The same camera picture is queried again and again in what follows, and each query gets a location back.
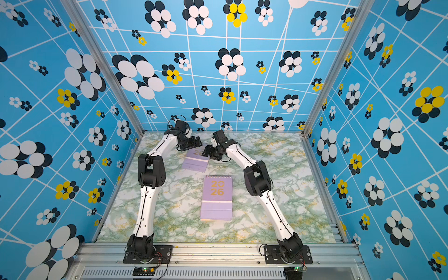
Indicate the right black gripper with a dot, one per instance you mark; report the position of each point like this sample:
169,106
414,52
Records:
208,152

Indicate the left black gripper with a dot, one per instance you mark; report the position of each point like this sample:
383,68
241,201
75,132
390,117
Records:
193,143

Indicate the purple calendar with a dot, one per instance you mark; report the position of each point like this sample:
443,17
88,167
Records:
217,199
195,161

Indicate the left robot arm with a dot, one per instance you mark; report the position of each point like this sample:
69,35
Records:
151,175

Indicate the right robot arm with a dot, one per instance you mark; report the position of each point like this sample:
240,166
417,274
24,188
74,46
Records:
259,185

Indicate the left circuit board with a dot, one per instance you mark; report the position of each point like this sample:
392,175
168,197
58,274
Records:
144,272

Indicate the circuit board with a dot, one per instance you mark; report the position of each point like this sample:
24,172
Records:
144,272
294,273

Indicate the right circuit board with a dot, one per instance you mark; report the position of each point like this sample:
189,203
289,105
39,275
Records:
294,273

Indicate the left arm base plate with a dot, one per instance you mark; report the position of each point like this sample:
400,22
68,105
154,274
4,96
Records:
158,254

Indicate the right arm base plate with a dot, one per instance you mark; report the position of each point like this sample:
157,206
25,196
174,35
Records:
274,254

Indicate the aluminium front rail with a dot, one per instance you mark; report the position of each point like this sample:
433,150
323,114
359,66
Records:
218,261

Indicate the left aluminium corner post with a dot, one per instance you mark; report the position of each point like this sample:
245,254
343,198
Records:
74,12

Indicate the aluminium corner post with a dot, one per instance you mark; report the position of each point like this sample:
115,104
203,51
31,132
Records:
74,12
351,35

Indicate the right aluminium corner post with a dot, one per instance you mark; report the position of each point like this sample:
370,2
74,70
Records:
351,35

